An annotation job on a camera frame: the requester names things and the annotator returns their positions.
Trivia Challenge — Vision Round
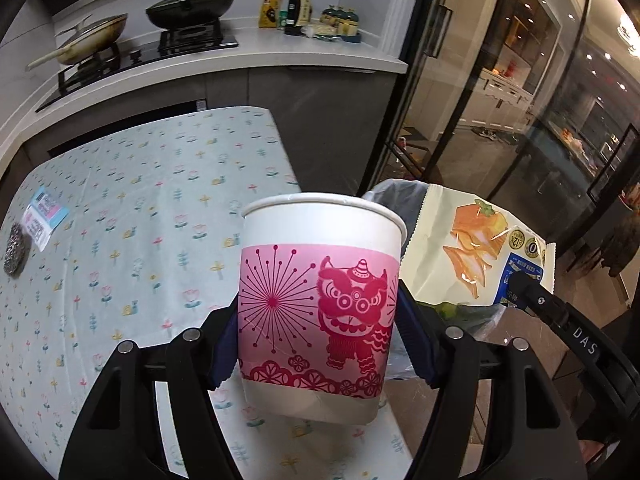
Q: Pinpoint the small green jar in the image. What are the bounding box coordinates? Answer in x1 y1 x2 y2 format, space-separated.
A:
278 9 288 30

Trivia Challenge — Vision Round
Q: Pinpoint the blue pink wipes packet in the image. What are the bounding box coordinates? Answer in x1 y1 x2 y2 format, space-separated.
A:
21 186 70 252

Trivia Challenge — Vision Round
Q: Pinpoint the green lidded spice jar set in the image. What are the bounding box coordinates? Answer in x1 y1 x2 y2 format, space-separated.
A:
302 6 362 44

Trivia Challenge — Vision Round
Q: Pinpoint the dark soy sauce bottle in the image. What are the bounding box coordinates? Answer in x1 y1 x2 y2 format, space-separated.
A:
284 0 312 36

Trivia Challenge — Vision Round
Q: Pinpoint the steel wool scrubber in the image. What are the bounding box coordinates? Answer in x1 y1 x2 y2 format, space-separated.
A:
3 222 32 276

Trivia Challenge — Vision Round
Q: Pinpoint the black gas stove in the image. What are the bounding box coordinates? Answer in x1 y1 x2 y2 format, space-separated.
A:
36 20 239 112

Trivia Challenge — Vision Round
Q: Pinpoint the black wok with lid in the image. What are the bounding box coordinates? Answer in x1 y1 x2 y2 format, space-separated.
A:
145 0 234 30

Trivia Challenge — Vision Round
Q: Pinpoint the cream dried fruit snack bag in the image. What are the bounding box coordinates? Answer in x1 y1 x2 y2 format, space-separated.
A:
399 184 555 306

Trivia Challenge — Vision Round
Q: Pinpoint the yellow seasoning bag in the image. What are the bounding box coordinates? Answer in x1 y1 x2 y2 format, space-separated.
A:
258 0 282 28

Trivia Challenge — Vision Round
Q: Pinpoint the pink lion paper cup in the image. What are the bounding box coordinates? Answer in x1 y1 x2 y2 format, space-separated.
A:
238 193 407 425

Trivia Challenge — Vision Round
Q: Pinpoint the glass sliding door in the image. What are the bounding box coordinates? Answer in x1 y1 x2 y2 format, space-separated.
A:
363 0 639 255

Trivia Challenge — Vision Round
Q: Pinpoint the floral tablecloth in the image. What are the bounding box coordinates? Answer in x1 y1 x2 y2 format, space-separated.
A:
1 106 411 479

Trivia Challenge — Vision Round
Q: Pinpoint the cream frying pan with lid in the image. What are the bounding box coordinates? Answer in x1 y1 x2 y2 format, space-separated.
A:
25 14 128 72

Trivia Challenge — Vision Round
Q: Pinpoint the trash bin with liner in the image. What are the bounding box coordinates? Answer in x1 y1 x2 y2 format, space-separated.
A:
360 178 509 380

